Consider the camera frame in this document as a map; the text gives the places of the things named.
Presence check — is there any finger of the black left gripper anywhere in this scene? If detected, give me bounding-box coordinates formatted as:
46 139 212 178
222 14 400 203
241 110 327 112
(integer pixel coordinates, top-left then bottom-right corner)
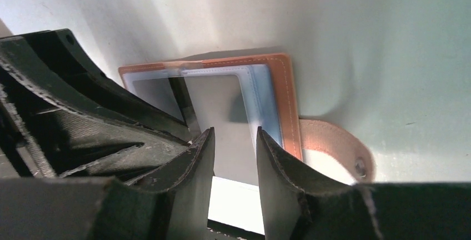
1 36 190 179
23 29 192 141

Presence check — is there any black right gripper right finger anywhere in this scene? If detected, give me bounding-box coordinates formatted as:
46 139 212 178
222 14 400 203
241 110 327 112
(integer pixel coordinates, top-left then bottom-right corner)
256 128 470 239

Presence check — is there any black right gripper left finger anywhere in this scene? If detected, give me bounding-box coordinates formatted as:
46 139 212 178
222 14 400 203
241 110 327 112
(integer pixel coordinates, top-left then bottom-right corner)
1 128 215 239

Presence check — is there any silver card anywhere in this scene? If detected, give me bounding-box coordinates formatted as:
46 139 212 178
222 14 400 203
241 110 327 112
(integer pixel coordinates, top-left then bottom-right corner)
169 75 258 186

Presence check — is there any tan leather card holder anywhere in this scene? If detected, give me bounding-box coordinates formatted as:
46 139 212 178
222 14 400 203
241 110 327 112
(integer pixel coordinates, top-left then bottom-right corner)
118 53 376 184

